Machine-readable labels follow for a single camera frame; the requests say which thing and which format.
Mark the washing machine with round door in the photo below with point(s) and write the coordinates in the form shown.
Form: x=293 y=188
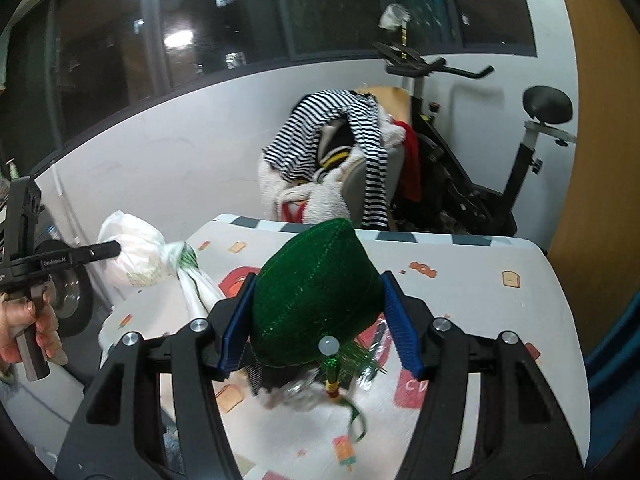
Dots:
x=73 y=292

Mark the chair piled with clothes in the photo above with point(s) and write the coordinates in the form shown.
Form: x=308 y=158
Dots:
x=340 y=169

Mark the white duster on bike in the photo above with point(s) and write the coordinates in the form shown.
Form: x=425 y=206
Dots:
x=395 y=16

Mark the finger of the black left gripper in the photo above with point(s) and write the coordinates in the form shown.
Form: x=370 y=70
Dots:
x=96 y=252

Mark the person's left hand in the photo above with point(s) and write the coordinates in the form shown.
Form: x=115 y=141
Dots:
x=18 y=314

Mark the black white striped shirt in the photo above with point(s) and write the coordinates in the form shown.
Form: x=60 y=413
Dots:
x=340 y=135

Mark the black plastic cutlery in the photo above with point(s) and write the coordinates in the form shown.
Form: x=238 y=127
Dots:
x=377 y=340

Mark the orange wooden door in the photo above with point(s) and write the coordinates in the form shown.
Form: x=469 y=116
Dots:
x=595 y=250

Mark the red garment on chair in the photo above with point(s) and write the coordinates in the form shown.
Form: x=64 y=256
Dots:
x=410 y=178

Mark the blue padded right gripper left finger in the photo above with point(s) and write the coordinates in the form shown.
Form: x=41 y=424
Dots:
x=234 y=318

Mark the white plastic bag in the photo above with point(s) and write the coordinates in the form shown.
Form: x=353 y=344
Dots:
x=146 y=259

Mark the green glitter christmas hat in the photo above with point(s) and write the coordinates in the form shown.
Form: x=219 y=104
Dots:
x=312 y=300

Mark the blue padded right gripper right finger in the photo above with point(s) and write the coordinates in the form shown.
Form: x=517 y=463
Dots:
x=404 y=334

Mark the black exercise bike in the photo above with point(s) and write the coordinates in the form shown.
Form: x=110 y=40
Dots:
x=494 y=156

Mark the dark window with frame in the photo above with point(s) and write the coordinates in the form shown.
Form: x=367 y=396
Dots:
x=73 y=68

